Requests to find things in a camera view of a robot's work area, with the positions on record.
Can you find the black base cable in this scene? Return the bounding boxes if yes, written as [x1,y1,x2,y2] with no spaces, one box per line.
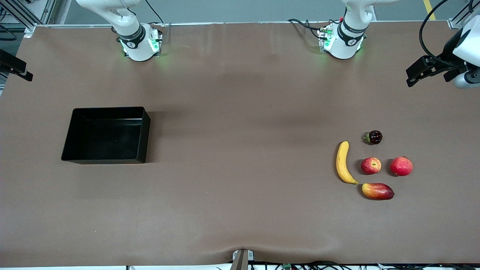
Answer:
[144,0,164,25]
[288,18,330,40]

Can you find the black left base cable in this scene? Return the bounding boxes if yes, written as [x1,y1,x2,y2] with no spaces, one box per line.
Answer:
[288,18,330,40]

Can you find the metal bracket post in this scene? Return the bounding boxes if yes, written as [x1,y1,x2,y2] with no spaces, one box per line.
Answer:
[229,249,255,270]

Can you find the red yellow apple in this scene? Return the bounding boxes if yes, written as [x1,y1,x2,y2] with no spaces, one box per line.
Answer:
[361,157,382,175]

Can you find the dark purple mangosteen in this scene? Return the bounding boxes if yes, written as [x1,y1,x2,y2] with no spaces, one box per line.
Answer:
[362,130,383,145]

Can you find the black plastic box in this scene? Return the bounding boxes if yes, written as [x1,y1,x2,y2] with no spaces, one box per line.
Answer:
[61,106,151,165]

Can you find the red pomegranate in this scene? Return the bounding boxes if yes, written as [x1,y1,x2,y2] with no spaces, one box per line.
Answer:
[390,156,414,177]

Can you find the aluminium frame profile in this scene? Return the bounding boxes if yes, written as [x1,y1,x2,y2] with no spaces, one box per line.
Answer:
[0,0,57,38]
[448,0,480,30]

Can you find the black cables along table edge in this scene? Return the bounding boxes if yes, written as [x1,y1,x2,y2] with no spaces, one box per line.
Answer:
[251,261,480,270]

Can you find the black right base cable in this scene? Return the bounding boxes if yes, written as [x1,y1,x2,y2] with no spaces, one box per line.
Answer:
[144,0,164,25]

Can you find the brown table mat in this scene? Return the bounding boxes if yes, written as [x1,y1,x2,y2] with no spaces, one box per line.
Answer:
[0,21,480,267]

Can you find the red yellow mango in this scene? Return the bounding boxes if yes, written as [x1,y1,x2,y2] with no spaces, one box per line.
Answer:
[361,183,395,201]

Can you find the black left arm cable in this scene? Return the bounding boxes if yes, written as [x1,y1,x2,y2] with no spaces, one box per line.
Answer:
[419,0,450,60]

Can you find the yellow banana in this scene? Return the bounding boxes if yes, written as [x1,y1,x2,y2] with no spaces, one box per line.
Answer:
[336,141,360,185]

